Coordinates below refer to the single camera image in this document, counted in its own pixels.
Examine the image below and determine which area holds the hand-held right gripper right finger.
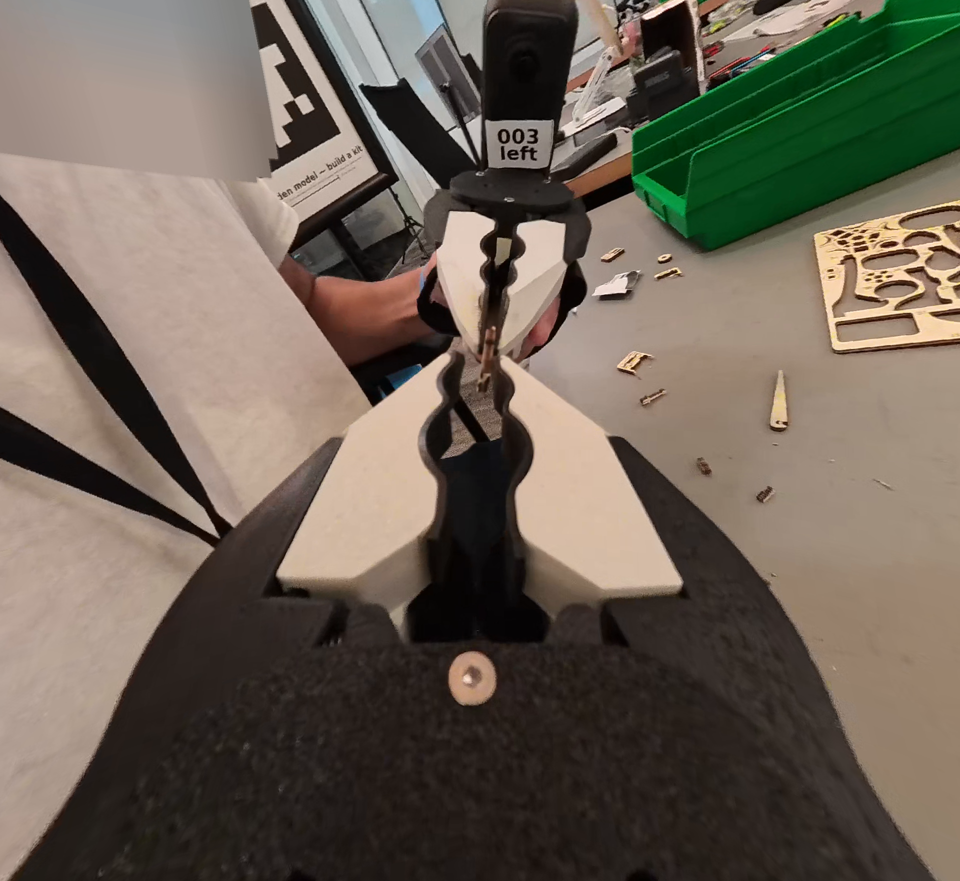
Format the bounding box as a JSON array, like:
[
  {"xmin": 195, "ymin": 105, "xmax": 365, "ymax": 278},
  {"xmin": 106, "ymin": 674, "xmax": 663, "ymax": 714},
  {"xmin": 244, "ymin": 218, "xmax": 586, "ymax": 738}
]
[{"xmin": 497, "ymin": 358, "xmax": 685, "ymax": 625}]

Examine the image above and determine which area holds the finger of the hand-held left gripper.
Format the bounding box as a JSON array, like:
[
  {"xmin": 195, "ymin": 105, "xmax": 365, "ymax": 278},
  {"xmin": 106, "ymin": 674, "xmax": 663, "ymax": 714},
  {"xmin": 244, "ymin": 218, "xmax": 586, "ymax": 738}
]
[
  {"xmin": 493, "ymin": 221, "xmax": 573, "ymax": 360},
  {"xmin": 437, "ymin": 212, "xmax": 498, "ymax": 362}
]

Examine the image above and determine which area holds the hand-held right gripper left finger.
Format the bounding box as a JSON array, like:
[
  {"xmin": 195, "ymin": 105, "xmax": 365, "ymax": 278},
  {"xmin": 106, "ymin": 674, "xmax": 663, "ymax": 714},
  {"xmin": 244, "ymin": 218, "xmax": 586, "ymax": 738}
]
[{"xmin": 276, "ymin": 350, "xmax": 464, "ymax": 636}]

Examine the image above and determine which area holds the small notched wooden stick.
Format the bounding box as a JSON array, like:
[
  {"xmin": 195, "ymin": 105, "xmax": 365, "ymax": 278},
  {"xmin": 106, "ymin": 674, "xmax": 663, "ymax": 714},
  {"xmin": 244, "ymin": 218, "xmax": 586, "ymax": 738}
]
[{"xmin": 476, "ymin": 324, "xmax": 501, "ymax": 395}]

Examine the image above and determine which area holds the person's left forearm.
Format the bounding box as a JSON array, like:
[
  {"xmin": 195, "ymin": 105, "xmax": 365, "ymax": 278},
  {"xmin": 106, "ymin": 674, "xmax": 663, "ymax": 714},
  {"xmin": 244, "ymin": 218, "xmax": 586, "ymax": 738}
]
[{"xmin": 281, "ymin": 254, "xmax": 451, "ymax": 366}]

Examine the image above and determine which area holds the grey desk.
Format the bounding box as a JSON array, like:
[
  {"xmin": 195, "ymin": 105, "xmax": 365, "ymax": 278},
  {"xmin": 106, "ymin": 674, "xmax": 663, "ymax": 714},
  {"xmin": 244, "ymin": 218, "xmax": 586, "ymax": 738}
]
[{"xmin": 525, "ymin": 0, "xmax": 960, "ymax": 881}]

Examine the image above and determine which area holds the person's left hand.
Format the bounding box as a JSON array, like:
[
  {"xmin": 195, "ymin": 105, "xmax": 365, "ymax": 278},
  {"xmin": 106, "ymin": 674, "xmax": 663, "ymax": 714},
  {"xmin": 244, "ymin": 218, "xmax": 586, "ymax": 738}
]
[{"xmin": 520, "ymin": 298, "xmax": 564, "ymax": 362}]

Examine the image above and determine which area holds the open brown box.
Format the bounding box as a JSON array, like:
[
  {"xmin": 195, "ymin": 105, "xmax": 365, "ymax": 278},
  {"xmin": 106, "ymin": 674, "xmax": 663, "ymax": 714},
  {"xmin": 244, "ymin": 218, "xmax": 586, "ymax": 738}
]
[{"xmin": 641, "ymin": 0, "xmax": 706, "ymax": 98}]

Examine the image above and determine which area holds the framed marker poster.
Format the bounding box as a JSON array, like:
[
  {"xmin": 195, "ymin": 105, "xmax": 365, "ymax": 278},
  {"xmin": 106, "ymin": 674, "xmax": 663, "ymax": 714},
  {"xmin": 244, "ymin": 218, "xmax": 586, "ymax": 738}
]
[{"xmin": 238, "ymin": 0, "xmax": 400, "ymax": 246}]

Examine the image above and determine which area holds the green plastic bin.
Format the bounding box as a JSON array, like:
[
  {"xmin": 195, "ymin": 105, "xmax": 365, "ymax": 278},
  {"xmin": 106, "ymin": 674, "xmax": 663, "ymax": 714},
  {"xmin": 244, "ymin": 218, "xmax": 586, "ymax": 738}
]
[
  {"xmin": 632, "ymin": 0, "xmax": 960, "ymax": 147},
  {"xmin": 632, "ymin": 82, "xmax": 960, "ymax": 252}
]

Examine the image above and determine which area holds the wooden cut-out sheet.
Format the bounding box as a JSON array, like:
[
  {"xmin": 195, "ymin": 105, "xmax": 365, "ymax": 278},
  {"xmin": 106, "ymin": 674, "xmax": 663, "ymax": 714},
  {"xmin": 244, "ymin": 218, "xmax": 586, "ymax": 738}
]
[{"xmin": 813, "ymin": 200, "xmax": 960, "ymax": 356}]

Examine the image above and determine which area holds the black harness strap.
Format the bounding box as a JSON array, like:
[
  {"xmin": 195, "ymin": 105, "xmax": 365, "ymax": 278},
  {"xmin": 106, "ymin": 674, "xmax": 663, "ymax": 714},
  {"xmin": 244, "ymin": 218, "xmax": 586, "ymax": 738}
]
[{"xmin": 0, "ymin": 198, "xmax": 234, "ymax": 548}]

